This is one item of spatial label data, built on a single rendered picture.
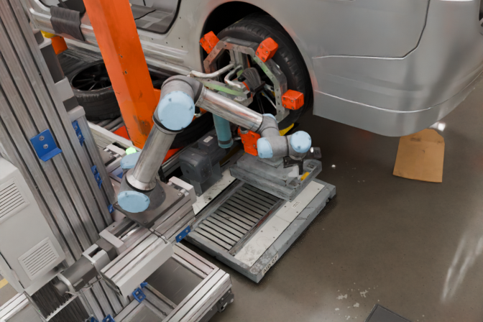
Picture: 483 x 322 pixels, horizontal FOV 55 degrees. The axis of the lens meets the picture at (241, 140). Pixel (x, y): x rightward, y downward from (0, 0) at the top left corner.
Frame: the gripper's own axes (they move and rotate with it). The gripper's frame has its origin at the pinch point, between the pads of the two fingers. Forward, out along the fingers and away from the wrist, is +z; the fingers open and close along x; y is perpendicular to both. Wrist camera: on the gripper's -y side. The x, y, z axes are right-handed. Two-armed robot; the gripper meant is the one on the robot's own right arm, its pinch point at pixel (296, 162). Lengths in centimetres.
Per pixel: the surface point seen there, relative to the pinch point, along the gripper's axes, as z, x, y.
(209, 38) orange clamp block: 34, -84, 27
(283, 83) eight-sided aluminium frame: 25, -47, -6
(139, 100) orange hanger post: 47, -60, 71
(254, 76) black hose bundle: 18, -50, 8
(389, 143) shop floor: 128, -29, -90
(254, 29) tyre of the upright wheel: 20, -77, 3
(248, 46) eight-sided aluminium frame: 19, -68, 8
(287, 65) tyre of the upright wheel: 21, -55, -10
